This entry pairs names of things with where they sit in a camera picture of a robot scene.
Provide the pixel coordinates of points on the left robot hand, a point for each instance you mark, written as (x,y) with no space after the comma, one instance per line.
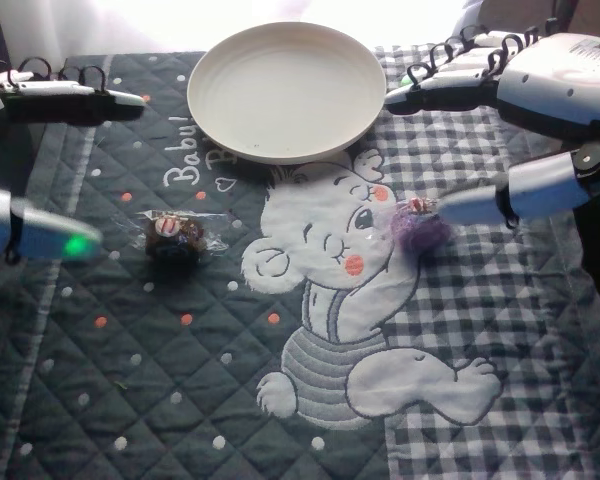
(55,92)

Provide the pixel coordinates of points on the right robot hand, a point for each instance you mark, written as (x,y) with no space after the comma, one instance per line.
(545,85)

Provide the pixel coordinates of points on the dark chocolate candy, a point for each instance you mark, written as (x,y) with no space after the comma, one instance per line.
(175,240)

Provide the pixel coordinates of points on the purple candy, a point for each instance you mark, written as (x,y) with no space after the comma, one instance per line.
(422,232)

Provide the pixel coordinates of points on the white round plate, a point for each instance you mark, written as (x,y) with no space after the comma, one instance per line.
(285,95)

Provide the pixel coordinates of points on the grey quilt with printed bear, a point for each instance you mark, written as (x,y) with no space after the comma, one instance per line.
(180,350)

